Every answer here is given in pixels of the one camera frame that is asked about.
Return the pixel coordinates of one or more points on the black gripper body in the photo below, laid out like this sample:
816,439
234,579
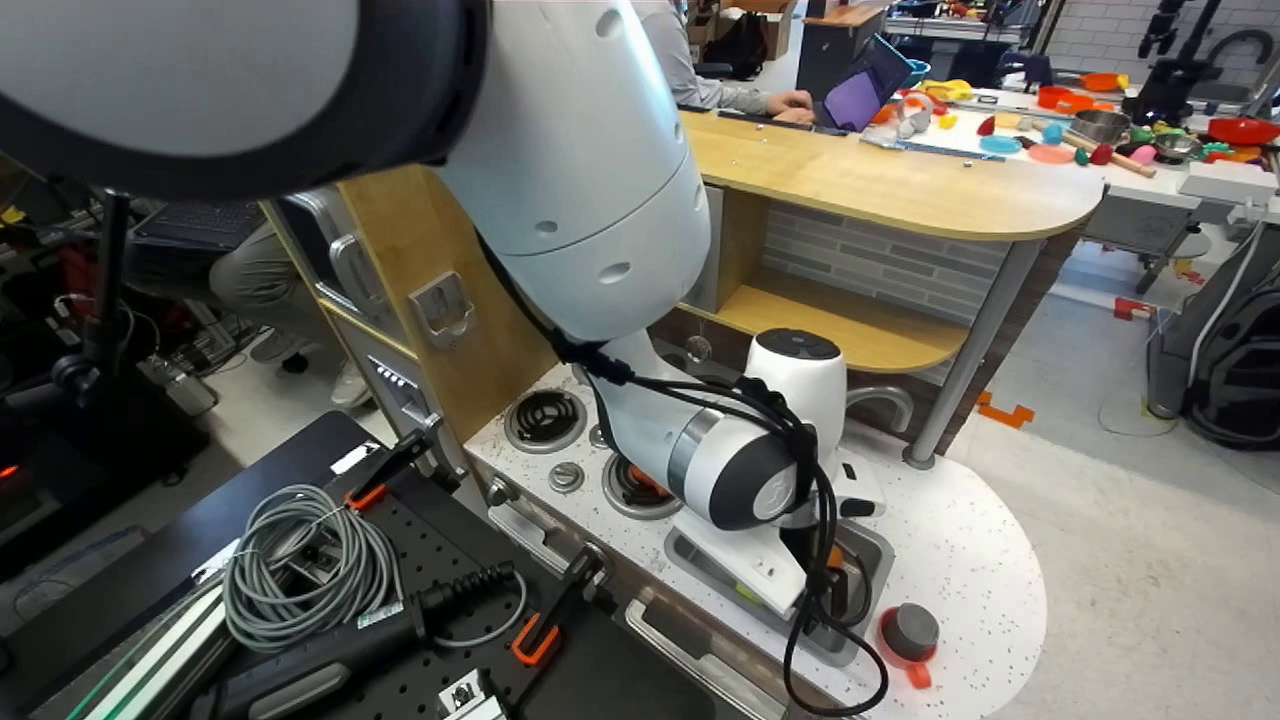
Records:
824,584

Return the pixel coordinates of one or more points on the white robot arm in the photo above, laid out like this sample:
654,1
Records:
572,175

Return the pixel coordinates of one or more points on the silver toy kitchen sink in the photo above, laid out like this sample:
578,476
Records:
735,564

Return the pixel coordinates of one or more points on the wooden bar counter with shelf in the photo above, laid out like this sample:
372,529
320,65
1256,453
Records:
880,180

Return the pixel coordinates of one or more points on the red cup with gray lid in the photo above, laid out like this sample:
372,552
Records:
909,628

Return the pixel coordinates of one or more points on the white speckled toy kitchen countertop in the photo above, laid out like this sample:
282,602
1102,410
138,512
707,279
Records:
975,562

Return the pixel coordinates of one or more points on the gray toy faucet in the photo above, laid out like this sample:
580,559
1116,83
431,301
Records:
885,399

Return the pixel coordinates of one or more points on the white toy kettle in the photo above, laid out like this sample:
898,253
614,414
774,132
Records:
805,387

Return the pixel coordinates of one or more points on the gray stove knob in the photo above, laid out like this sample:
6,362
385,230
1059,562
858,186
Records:
567,476

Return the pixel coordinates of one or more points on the orange and black clamp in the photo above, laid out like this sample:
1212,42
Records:
380,480
545,634

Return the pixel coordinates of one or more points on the black perforated mounting board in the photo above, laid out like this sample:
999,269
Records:
442,532

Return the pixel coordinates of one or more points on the black bag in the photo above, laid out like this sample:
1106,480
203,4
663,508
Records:
1221,362

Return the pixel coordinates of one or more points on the square gray cabinet latch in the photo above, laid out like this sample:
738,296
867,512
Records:
442,307

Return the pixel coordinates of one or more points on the purple laptop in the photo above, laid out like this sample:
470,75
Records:
855,97

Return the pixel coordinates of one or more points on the wooden toy kitchen cabinet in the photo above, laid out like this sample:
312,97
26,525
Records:
400,253

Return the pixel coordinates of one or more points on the red bowl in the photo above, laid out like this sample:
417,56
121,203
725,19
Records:
1242,130

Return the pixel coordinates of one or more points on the aluminium extrusion bar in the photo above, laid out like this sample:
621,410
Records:
145,655

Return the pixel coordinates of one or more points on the orange floor bracket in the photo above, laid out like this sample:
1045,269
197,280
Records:
1002,410

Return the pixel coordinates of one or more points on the black camera stand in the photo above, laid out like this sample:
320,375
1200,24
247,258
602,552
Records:
83,362

